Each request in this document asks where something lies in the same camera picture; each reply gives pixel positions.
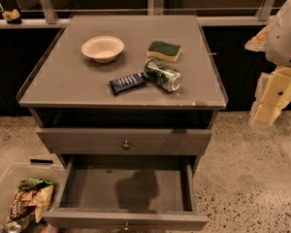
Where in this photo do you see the grey drawer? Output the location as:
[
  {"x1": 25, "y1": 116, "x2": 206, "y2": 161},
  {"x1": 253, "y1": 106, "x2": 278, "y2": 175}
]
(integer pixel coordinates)
[
  {"x1": 44, "y1": 155, "x2": 208, "y2": 231},
  {"x1": 37, "y1": 128, "x2": 211, "y2": 155}
]

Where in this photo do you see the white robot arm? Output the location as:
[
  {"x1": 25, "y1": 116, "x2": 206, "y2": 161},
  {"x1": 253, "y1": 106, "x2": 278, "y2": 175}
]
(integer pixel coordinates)
[{"x1": 244, "y1": 0, "x2": 291, "y2": 128}]

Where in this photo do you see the grey drawer cabinet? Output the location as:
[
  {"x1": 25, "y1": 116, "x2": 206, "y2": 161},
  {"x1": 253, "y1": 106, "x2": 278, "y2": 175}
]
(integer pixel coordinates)
[{"x1": 16, "y1": 15, "x2": 229, "y2": 177}]

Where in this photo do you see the round top drawer knob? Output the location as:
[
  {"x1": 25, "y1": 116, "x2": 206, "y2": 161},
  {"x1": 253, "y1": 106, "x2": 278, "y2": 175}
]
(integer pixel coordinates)
[{"x1": 122, "y1": 141, "x2": 131, "y2": 150}]

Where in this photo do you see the round drawer knob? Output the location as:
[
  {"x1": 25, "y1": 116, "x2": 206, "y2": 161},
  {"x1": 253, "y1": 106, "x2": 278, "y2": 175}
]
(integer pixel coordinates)
[
  {"x1": 123, "y1": 222, "x2": 130, "y2": 232},
  {"x1": 122, "y1": 141, "x2": 131, "y2": 150}
]

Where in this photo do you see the round middle drawer knob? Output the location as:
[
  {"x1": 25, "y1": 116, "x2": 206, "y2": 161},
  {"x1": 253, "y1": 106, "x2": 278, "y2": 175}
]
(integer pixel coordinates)
[{"x1": 123, "y1": 222, "x2": 130, "y2": 232}]

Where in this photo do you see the grey top drawer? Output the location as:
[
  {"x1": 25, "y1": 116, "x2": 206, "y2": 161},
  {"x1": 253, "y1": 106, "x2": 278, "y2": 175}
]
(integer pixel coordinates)
[{"x1": 37, "y1": 128, "x2": 211, "y2": 155}]

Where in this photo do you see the green soda can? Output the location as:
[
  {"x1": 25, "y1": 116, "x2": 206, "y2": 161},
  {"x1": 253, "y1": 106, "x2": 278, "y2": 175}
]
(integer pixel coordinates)
[{"x1": 145, "y1": 58, "x2": 181, "y2": 92}]

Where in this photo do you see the green yellow sponge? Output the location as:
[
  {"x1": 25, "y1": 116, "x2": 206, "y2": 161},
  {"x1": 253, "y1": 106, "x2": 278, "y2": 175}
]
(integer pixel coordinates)
[{"x1": 146, "y1": 41, "x2": 181, "y2": 62}]

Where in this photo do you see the blue snack bar wrapper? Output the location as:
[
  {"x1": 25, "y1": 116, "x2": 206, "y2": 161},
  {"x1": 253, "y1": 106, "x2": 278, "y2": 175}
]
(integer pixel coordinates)
[{"x1": 109, "y1": 73, "x2": 149, "y2": 95}]

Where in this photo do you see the white paper bowl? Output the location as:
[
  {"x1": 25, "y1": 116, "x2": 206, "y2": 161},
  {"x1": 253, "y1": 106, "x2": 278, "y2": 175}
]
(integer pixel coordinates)
[{"x1": 81, "y1": 36, "x2": 124, "y2": 63}]

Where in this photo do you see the metal window railing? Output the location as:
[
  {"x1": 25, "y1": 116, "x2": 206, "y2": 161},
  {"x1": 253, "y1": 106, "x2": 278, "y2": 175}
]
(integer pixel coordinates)
[{"x1": 0, "y1": 0, "x2": 286, "y2": 27}]

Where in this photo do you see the brown chip bag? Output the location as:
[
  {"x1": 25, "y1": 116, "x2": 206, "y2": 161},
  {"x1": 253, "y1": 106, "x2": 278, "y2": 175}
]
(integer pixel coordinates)
[{"x1": 6, "y1": 184, "x2": 54, "y2": 222}]

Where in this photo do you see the green chip bag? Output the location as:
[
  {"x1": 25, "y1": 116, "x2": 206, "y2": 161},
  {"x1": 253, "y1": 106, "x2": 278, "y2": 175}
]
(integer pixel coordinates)
[{"x1": 18, "y1": 178, "x2": 53, "y2": 191}]

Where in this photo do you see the clear plastic bin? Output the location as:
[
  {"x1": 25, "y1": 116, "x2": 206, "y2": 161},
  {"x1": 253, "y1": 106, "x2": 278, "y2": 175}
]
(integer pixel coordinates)
[{"x1": 0, "y1": 164, "x2": 64, "y2": 224}]

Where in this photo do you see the yellow object on ledge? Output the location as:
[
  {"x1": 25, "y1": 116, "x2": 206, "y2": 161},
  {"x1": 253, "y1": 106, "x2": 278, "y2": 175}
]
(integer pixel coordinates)
[{"x1": 2, "y1": 9, "x2": 21, "y2": 24}]

